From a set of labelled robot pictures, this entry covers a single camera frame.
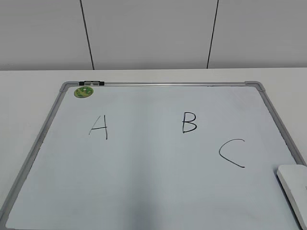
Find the white rectangular board eraser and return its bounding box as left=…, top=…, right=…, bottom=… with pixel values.
left=277, top=164, right=307, bottom=230

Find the green round magnet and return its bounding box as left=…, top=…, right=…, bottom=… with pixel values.
left=74, top=86, right=94, bottom=99

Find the black grey marker clip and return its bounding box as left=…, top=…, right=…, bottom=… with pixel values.
left=79, top=81, right=105, bottom=86

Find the white magnetic whiteboard grey frame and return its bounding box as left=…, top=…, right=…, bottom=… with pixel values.
left=0, top=81, right=305, bottom=230

